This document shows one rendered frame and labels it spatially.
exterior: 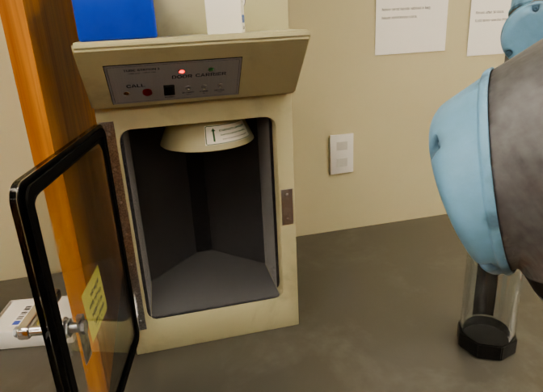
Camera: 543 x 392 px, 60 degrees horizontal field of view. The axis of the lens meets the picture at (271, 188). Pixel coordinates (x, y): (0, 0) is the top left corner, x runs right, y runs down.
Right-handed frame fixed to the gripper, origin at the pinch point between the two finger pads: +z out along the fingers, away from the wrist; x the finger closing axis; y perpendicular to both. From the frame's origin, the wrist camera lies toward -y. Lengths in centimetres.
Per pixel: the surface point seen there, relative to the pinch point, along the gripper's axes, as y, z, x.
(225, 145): -28.2, -13.0, -37.0
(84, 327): -5, -1, -66
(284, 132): -23.8, -14.5, -27.5
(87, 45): -20, -31, -58
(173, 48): -18, -30, -48
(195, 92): -24, -23, -43
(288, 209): -23.7, -0.1, -27.5
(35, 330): -7, -1, -71
